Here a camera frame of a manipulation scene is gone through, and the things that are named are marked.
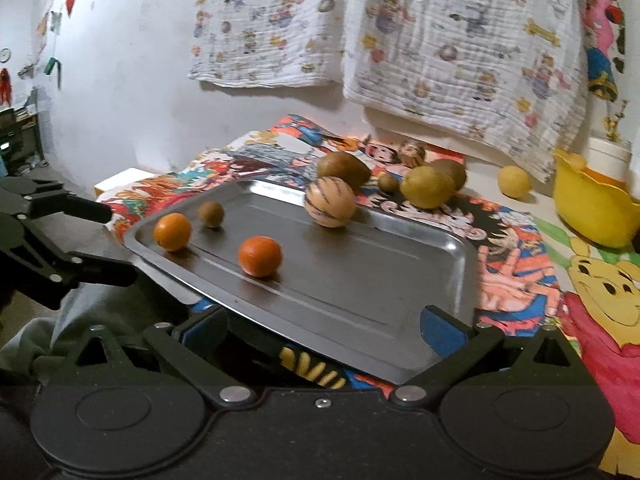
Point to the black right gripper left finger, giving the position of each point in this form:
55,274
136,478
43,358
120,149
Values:
171,343

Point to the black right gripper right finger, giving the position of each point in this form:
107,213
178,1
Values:
460,349

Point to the small orange tangerine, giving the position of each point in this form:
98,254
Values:
172,232

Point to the small brown kiwi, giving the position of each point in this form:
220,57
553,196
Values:
387,183
211,214

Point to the yellow-green pear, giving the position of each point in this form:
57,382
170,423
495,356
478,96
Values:
427,188

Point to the striped beige melon fruit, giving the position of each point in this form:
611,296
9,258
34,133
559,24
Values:
330,202

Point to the brown pear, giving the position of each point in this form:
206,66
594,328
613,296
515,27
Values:
346,167

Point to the colourful cartoon table cloth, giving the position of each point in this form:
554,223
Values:
533,272

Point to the silver metal tray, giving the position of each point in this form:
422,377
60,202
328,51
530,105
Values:
354,295

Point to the yellow lemon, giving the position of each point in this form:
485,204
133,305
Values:
513,182

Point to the yellow plastic bowl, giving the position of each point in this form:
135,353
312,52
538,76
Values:
603,213

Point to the striped brown round fruit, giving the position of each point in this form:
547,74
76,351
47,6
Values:
412,154

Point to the fruit in yellow bowl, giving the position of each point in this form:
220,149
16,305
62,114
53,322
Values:
576,161

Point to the white orange jar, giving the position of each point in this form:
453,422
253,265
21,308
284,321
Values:
608,161

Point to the right white printed cloth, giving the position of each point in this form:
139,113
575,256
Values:
508,74

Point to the white printed cloth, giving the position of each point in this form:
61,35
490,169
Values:
508,74
244,44

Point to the left white printed cloth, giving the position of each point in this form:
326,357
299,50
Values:
244,44

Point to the cartoon wall poster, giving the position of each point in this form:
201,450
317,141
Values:
604,22

